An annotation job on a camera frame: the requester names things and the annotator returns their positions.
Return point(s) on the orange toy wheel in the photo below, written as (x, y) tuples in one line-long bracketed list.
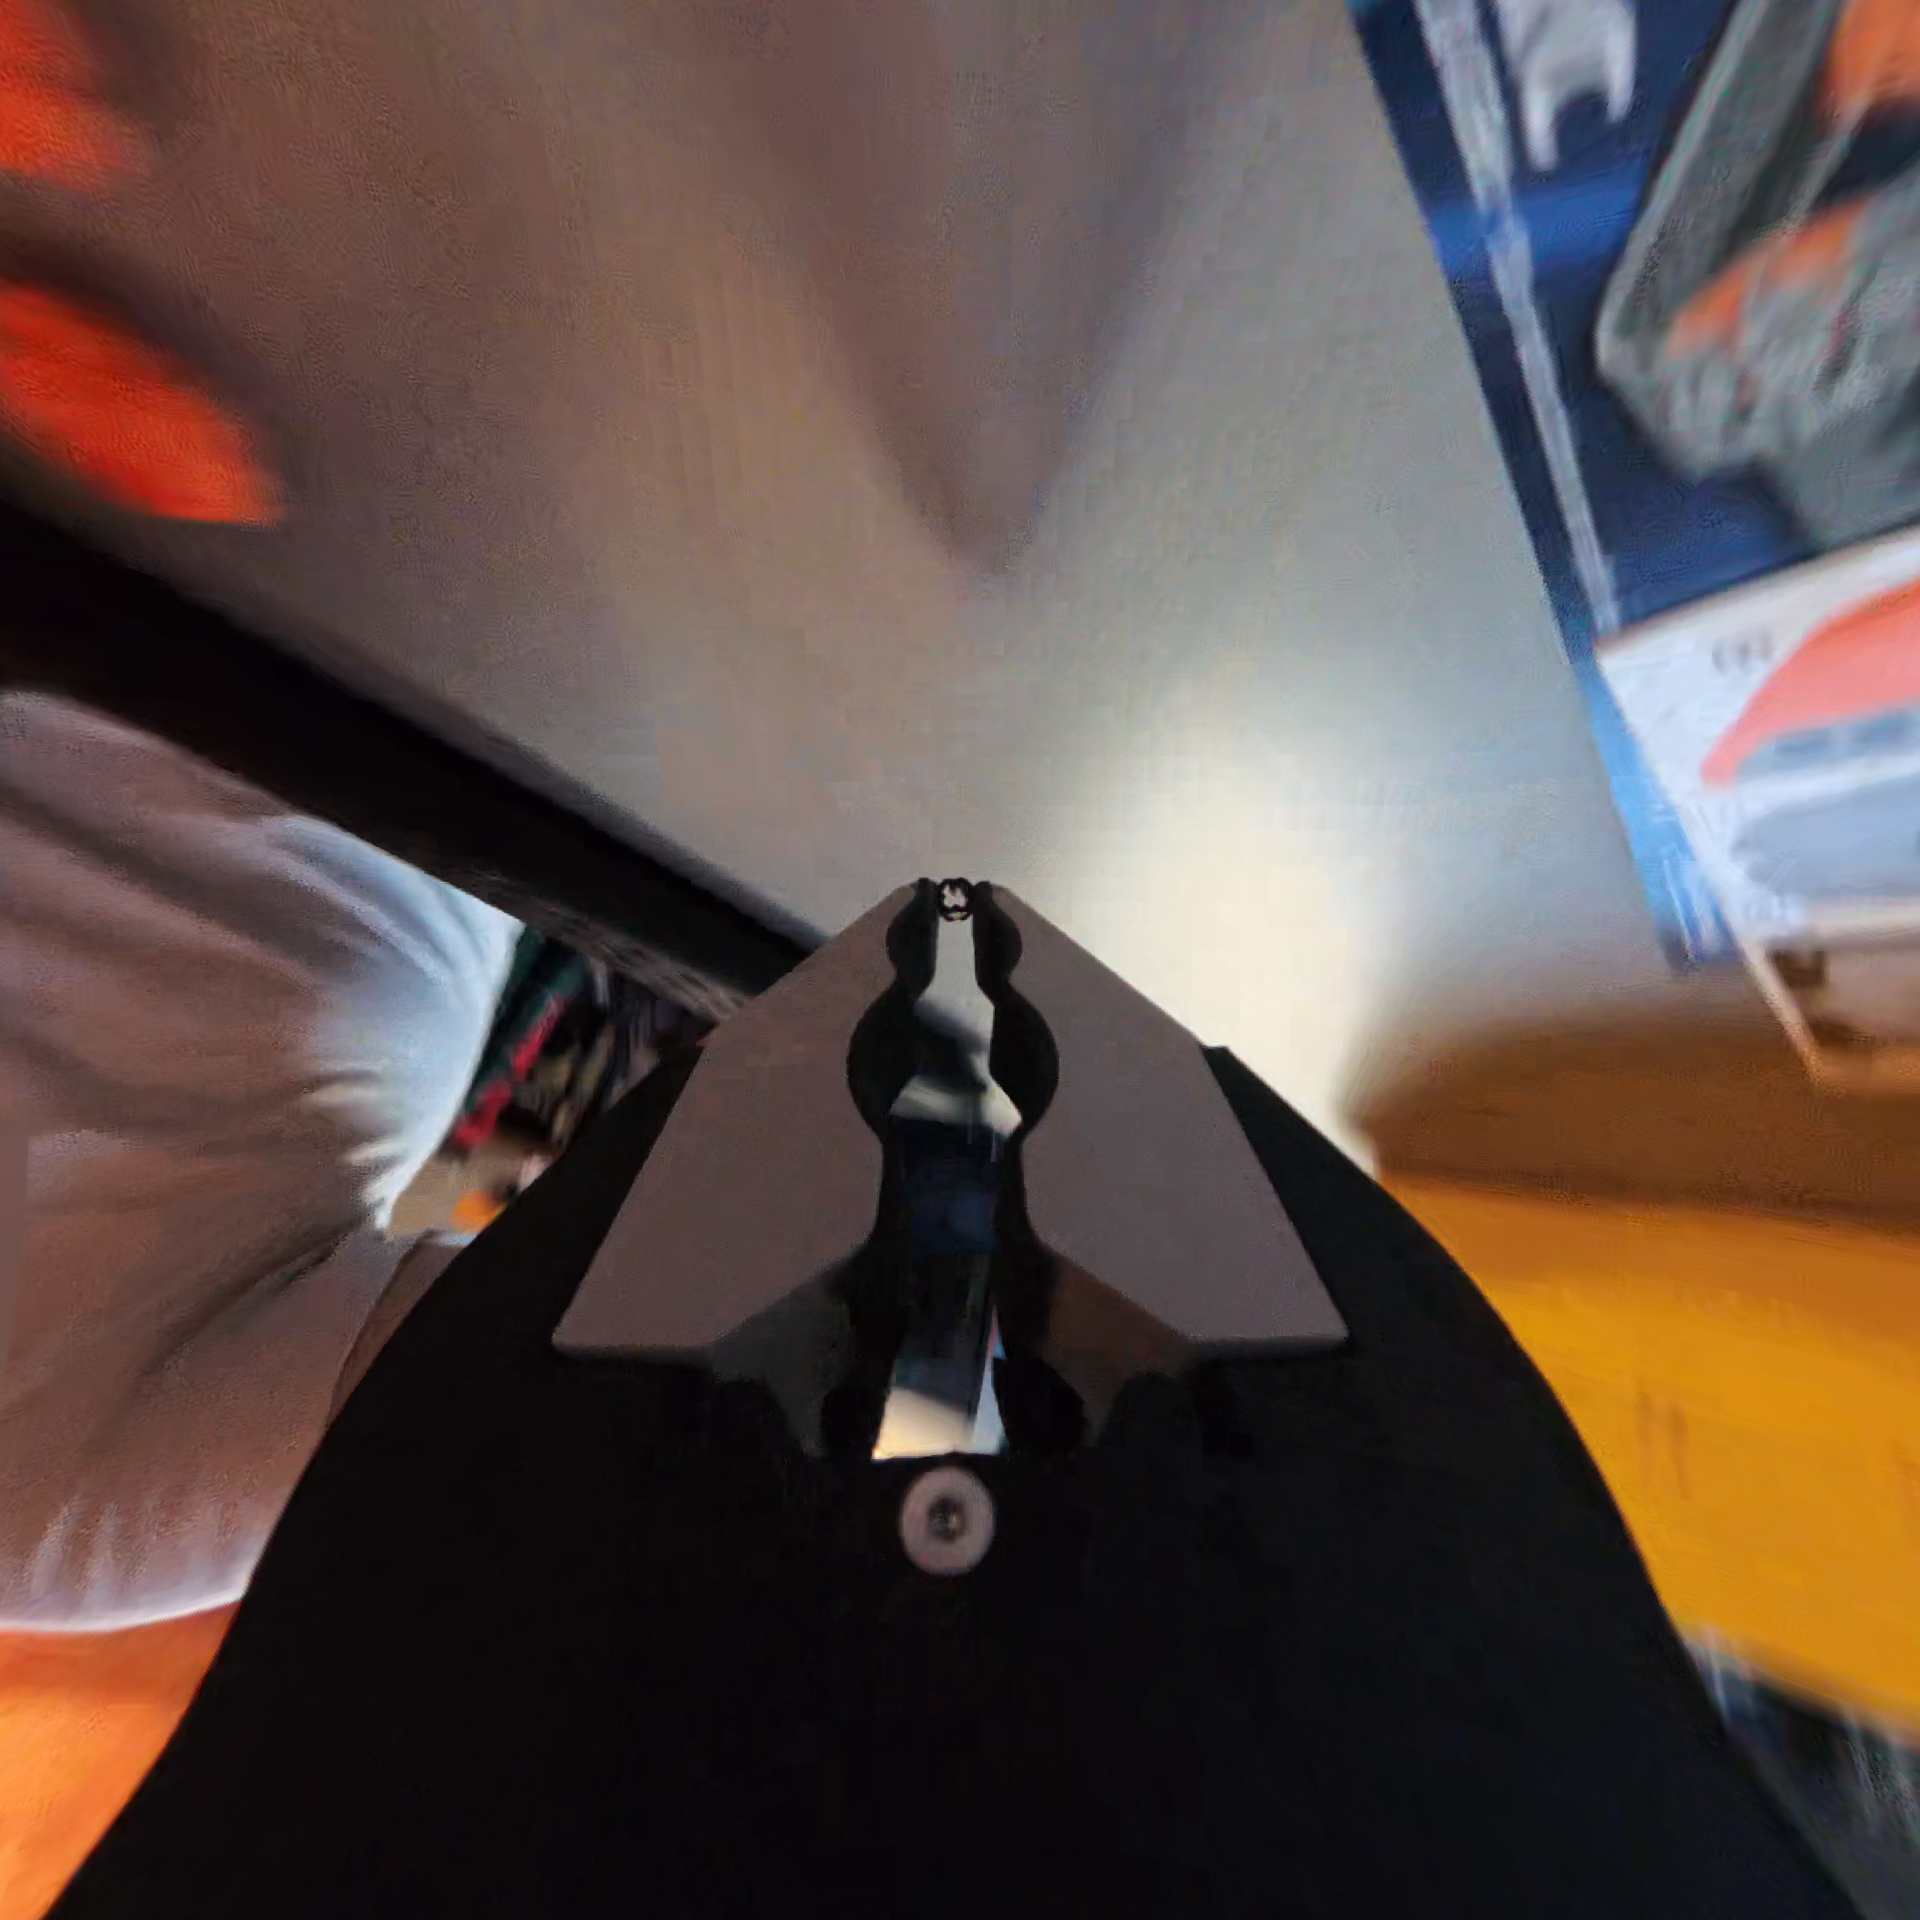
[(139, 404), (42, 90)]

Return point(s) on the blue cover booklet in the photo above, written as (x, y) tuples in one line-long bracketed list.
[(1561, 298)]

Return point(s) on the person's white shirt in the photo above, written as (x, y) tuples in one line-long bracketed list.
[(209, 1142)]

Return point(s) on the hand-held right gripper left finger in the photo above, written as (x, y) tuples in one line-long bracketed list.
[(719, 1198)]

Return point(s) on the small yellow bin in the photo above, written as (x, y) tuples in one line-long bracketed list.
[(1714, 1407)]

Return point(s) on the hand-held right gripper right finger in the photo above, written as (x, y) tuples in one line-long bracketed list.
[(1166, 1198)]

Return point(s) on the white folded leaflet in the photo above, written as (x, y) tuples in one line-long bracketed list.
[(1799, 782)]

